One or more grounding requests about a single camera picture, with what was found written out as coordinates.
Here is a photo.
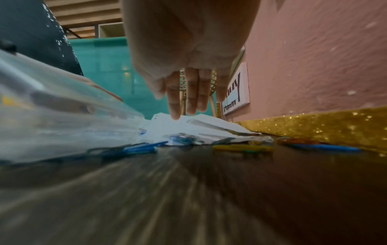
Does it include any person's right hand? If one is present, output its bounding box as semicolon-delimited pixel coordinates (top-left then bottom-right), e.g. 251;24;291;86
120;0;261;121

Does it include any pile of white perforated papers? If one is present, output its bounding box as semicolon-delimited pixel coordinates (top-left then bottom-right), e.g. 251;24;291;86
137;112;275;147

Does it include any pile of coloured paper clips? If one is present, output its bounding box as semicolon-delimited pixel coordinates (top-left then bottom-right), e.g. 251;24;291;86
87;134;362;156

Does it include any clear plastic storage box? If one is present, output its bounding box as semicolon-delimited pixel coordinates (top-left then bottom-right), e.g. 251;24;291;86
0;48;146;164

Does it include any rattan basket stand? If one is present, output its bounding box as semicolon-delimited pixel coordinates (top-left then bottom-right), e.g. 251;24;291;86
178;68;226;119

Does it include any green name sign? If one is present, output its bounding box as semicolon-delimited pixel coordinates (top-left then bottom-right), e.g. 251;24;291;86
231;45;246;73

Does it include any pink name sign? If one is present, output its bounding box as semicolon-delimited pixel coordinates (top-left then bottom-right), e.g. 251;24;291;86
221;61;251;116

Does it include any white open shelf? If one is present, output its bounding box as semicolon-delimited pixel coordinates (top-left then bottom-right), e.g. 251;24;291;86
97;22;126;39

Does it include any black speckled board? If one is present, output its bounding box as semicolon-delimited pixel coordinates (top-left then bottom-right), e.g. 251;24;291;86
0;0;84;76

